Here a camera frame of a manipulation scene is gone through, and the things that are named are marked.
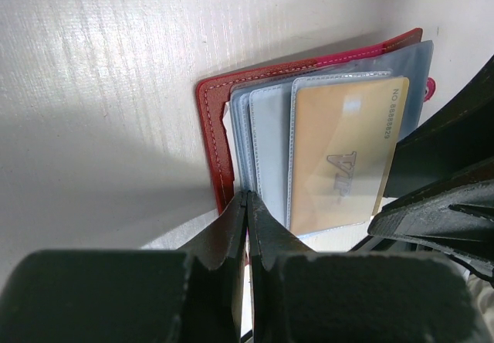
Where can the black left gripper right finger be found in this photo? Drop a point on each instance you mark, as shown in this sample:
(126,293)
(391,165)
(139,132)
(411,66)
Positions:
(300,295)

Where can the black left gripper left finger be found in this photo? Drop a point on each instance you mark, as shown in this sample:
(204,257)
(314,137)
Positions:
(191,294)

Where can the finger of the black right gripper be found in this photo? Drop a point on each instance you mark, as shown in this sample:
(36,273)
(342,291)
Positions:
(458,223)
(459,135)

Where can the gold card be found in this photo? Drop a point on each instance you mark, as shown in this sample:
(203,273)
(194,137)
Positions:
(343,143)

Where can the red leather card holder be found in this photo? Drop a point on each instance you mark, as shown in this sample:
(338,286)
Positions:
(248,117)

